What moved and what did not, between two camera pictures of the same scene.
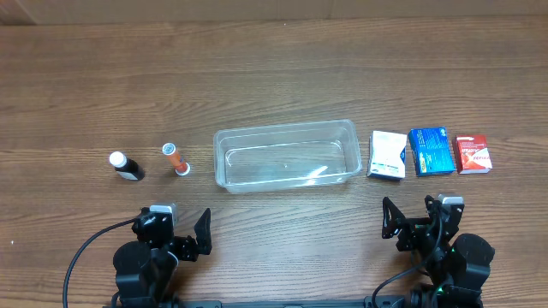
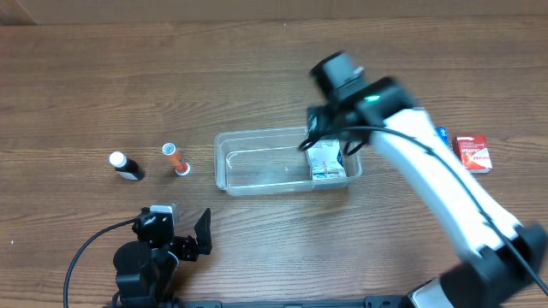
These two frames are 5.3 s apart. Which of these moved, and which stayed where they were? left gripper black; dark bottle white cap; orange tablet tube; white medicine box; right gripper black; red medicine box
Moved: white medicine box; right gripper black
Stayed: orange tablet tube; dark bottle white cap; red medicine box; left gripper black
